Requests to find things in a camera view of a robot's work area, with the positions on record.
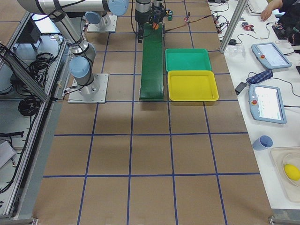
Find green plastic tray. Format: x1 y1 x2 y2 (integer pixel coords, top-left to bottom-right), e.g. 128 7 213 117
165 48 211 72

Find yellow lemon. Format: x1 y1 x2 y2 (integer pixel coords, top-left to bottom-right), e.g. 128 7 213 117
284 164 300 181

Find plaid blue pouch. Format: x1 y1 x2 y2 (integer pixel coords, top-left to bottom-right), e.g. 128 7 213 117
246 69 273 84

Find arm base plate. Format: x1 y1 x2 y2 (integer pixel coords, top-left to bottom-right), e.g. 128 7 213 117
67 74 109 104
86 14 117 33

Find coiled black cables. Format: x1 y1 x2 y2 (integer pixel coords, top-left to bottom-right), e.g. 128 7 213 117
0 52 59 116

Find person's hand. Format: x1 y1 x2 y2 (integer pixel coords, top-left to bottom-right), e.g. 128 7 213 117
260 8 273 21

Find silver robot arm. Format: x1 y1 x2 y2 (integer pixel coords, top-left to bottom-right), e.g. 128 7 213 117
135 0 150 24
18 0 167 87

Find red black conveyor cable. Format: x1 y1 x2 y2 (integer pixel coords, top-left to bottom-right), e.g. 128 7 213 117
164 14 214 32

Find clear plastic bag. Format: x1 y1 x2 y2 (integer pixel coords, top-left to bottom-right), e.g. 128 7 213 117
224 45 246 58

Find yellow plastic tray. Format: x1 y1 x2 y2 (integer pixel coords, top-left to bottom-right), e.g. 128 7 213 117
168 70 219 101

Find black power adapter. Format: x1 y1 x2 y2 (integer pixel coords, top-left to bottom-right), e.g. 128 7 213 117
235 82 247 96

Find teach pendant tablet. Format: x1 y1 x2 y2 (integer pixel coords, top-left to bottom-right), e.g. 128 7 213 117
248 84 287 124
251 42 292 69

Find orange cylinder bottle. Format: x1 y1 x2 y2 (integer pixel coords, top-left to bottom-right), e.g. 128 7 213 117
152 22 159 30

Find upper teach pendant tablet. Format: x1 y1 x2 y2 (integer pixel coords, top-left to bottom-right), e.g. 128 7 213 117
251 42 292 69

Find aluminium frame post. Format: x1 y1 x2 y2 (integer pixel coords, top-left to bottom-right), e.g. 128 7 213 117
220 0 248 53

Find lower teach pendant tablet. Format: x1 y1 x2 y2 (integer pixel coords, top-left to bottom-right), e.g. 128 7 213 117
248 84 287 124

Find blue plastic cup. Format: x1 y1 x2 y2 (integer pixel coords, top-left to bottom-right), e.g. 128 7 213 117
252 135 273 150

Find green conveyor belt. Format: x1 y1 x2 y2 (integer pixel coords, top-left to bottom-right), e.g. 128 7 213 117
139 24 164 101

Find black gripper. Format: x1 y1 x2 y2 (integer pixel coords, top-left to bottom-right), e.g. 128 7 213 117
149 7 166 23

